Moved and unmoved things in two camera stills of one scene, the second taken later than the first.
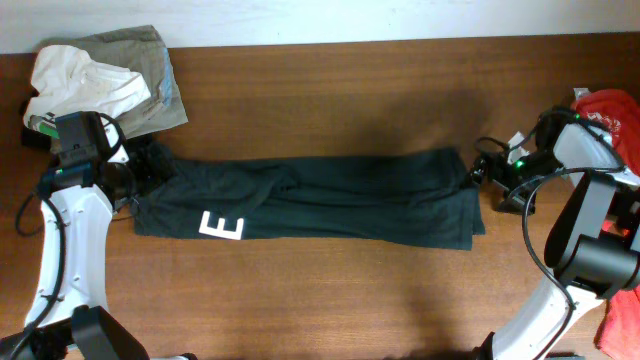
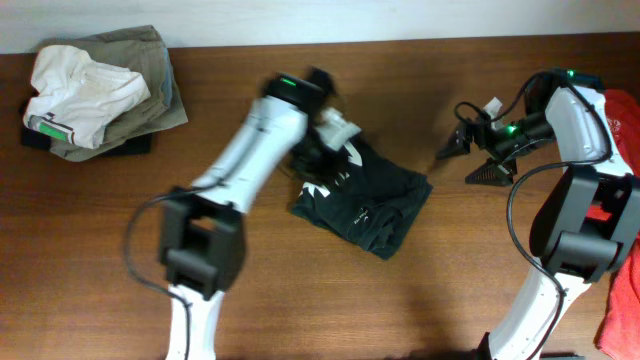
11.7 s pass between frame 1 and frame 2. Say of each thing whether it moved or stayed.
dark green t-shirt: moved
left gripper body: moved
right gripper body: moved
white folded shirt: stayed
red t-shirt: stayed
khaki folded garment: stayed
